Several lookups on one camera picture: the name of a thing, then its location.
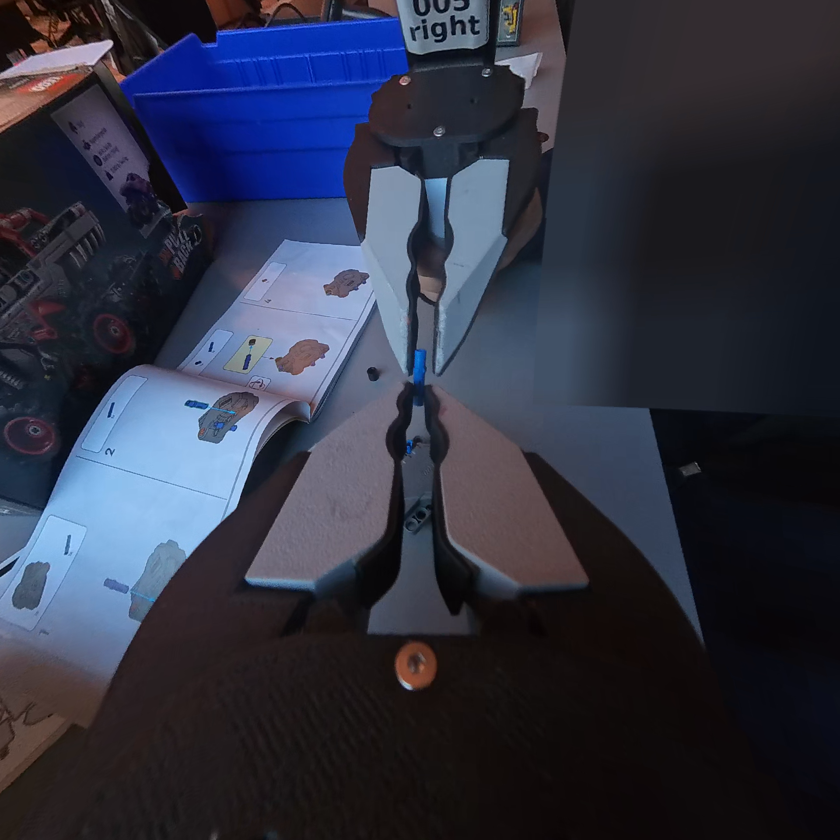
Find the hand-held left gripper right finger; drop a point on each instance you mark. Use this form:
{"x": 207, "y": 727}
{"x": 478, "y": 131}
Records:
{"x": 505, "y": 518}

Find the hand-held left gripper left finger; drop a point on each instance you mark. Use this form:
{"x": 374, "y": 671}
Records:
{"x": 321, "y": 512}

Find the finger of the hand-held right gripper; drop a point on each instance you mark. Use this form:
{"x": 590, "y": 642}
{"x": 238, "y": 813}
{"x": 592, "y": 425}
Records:
{"x": 390, "y": 249}
{"x": 479, "y": 229}

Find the grey lego assembly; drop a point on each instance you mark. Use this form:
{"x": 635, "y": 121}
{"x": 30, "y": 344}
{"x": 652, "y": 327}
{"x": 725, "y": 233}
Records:
{"x": 420, "y": 513}

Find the blue lego pin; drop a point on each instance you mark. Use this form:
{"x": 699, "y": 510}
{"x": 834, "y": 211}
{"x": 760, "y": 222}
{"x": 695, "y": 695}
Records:
{"x": 419, "y": 367}

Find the lego instruction booklet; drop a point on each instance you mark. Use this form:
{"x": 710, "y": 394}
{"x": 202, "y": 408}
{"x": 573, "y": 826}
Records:
{"x": 164, "y": 459}

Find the lego truck set box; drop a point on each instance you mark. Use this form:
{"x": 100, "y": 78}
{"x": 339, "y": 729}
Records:
{"x": 72, "y": 275}

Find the white paper sheet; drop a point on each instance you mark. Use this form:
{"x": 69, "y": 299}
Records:
{"x": 528, "y": 65}
{"x": 59, "y": 59}

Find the yellow picture card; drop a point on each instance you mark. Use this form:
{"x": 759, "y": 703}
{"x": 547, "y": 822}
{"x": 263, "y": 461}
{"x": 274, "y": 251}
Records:
{"x": 509, "y": 19}

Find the blue plastic bin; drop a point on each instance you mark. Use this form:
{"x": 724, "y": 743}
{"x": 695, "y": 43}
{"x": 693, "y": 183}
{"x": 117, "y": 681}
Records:
{"x": 262, "y": 111}

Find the person's dark trousers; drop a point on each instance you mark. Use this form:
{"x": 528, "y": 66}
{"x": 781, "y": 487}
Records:
{"x": 754, "y": 590}

